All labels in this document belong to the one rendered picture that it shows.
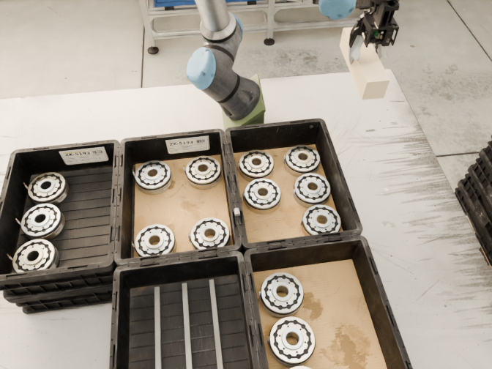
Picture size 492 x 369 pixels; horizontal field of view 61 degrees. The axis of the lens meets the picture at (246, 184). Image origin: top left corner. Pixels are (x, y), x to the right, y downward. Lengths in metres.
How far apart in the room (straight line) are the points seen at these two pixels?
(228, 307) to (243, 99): 0.68
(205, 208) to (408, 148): 0.78
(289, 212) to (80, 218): 0.58
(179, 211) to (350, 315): 0.52
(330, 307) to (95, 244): 0.63
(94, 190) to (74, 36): 2.28
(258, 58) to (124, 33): 1.02
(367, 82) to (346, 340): 0.64
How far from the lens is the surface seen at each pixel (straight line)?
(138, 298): 1.08
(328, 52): 3.12
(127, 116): 1.64
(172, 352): 1.03
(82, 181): 1.31
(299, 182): 1.19
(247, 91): 1.40
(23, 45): 3.51
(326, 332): 1.04
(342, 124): 1.59
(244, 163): 1.22
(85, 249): 1.18
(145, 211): 1.19
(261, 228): 1.13
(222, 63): 1.35
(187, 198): 1.20
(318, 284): 1.08
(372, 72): 1.17
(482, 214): 2.06
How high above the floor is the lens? 1.81
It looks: 54 degrees down
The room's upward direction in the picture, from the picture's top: straight up
